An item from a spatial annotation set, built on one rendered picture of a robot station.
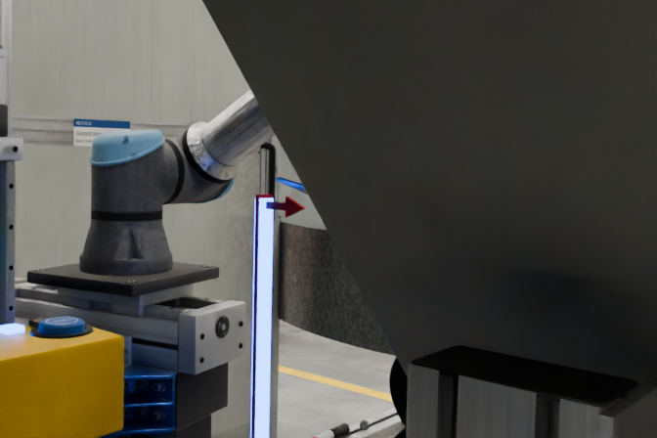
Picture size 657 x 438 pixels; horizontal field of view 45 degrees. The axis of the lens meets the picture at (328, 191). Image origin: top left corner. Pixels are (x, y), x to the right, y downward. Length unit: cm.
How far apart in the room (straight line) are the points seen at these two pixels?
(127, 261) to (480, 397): 100
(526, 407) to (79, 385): 48
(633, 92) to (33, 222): 219
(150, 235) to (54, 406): 62
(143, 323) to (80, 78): 132
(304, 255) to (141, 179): 180
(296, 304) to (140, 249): 187
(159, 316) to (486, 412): 96
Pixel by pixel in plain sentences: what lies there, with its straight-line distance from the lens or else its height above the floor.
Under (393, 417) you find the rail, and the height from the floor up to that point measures 86.
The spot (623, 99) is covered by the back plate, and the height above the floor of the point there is 126.
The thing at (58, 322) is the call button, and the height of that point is 108.
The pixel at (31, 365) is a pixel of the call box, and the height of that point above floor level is 106.
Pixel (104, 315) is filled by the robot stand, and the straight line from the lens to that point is 132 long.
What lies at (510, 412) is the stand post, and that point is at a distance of 34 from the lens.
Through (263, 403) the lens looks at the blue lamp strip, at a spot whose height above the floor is 95.
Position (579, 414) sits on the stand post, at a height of 115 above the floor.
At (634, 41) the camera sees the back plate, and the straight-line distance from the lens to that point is 28.
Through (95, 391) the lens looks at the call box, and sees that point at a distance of 75.
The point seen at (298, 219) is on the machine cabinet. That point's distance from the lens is 1089.
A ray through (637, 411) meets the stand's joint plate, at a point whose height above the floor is 115.
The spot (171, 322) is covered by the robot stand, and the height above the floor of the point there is 98.
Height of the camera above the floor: 124
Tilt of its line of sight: 3 degrees down
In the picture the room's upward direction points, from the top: 1 degrees clockwise
